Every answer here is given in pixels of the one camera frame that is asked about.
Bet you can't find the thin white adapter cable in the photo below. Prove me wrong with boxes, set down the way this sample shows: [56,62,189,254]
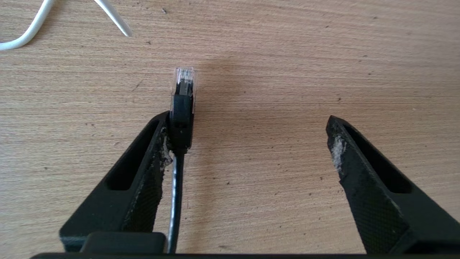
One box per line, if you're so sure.
[0,0,133,51]

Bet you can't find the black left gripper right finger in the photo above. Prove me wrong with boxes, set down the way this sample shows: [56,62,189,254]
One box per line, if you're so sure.
[326,115,460,255]

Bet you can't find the black ethernet cable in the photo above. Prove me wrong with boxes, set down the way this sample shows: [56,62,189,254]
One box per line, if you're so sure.
[167,67,198,253]

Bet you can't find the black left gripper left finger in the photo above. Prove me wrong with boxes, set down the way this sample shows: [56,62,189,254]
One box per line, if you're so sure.
[59,111,172,253]

